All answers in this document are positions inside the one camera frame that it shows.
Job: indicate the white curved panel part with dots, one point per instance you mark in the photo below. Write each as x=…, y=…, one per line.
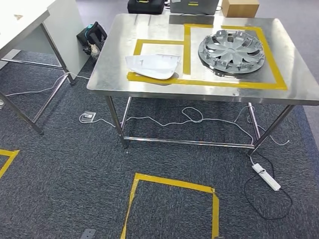
x=154, y=66

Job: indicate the stainless steel workbench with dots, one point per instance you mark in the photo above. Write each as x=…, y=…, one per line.
x=112, y=66

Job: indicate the metal floor socket box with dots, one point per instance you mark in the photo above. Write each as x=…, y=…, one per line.
x=88, y=117

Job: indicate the beige fluffy object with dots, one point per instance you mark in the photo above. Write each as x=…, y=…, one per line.
x=95, y=51

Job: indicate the black equipment case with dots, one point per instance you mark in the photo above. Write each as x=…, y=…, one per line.
x=146, y=7

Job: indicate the grey plastic wheel hubcap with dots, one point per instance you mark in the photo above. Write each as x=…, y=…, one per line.
x=231, y=52

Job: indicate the black and teal bag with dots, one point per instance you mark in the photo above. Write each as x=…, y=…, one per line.
x=96, y=34

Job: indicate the grey laptop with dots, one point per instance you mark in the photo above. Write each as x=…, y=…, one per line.
x=194, y=8

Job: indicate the white desk with metal legs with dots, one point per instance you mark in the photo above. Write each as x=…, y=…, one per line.
x=64, y=33

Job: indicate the brown cardboard box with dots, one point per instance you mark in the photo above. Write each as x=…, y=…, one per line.
x=239, y=9

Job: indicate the white power strip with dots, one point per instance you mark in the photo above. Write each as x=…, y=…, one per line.
x=266, y=177

